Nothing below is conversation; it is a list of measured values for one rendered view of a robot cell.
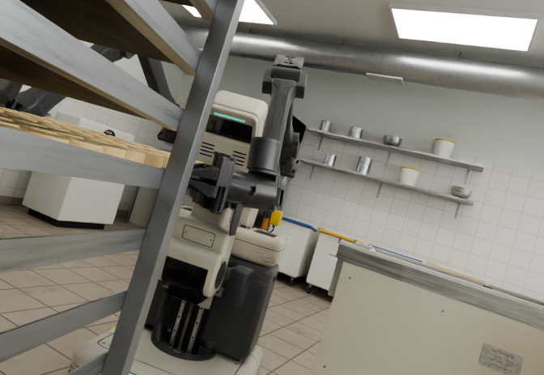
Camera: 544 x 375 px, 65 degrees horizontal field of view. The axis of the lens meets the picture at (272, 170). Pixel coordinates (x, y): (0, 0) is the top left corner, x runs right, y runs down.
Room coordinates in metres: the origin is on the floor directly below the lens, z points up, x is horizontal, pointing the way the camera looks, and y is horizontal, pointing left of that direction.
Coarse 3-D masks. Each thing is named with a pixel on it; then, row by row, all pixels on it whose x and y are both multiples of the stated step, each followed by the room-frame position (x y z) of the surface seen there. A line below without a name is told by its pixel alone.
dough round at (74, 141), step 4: (64, 136) 0.49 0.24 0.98; (68, 136) 0.51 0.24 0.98; (72, 140) 0.48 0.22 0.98; (76, 140) 0.48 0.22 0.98; (80, 140) 0.50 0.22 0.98; (84, 140) 0.52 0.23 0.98; (72, 144) 0.48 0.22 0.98; (76, 144) 0.48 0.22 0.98; (80, 144) 0.48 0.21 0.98; (84, 144) 0.48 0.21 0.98; (88, 144) 0.49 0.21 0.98; (92, 144) 0.49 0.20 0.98; (96, 144) 0.51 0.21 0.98; (88, 148) 0.48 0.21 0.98; (92, 148) 0.49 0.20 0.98; (96, 148) 0.49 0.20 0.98; (100, 148) 0.50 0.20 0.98
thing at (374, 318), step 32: (352, 288) 1.47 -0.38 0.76; (384, 288) 1.43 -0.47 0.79; (416, 288) 1.40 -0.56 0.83; (352, 320) 1.46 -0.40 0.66; (384, 320) 1.42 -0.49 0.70; (416, 320) 1.38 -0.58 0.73; (448, 320) 1.35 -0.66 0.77; (480, 320) 1.32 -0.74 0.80; (512, 320) 1.29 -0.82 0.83; (320, 352) 1.49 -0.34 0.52; (352, 352) 1.45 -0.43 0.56; (384, 352) 1.41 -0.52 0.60; (416, 352) 1.37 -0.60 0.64; (448, 352) 1.34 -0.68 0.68; (480, 352) 1.31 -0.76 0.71; (512, 352) 1.28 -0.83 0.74
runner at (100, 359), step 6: (102, 354) 0.61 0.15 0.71; (90, 360) 0.58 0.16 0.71; (96, 360) 0.60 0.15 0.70; (102, 360) 0.61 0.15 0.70; (84, 366) 0.57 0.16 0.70; (90, 366) 0.58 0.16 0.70; (96, 366) 0.60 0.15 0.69; (102, 366) 0.62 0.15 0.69; (72, 372) 0.54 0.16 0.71; (78, 372) 0.55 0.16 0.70; (84, 372) 0.57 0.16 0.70; (90, 372) 0.59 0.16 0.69; (96, 372) 0.61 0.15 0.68
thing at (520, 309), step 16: (336, 256) 1.52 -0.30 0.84; (352, 256) 1.50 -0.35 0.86; (368, 256) 1.47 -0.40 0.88; (384, 256) 1.45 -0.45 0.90; (384, 272) 1.45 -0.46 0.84; (400, 272) 1.43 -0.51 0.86; (416, 272) 1.41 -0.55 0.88; (432, 272) 1.39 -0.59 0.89; (432, 288) 1.39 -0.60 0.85; (448, 288) 1.37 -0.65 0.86; (464, 288) 1.35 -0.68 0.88; (480, 288) 1.33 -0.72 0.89; (480, 304) 1.33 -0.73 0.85; (496, 304) 1.31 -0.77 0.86; (512, 304) 1.30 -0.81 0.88; (528, 304) 1.28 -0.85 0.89; (528, 320) 1.28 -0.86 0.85
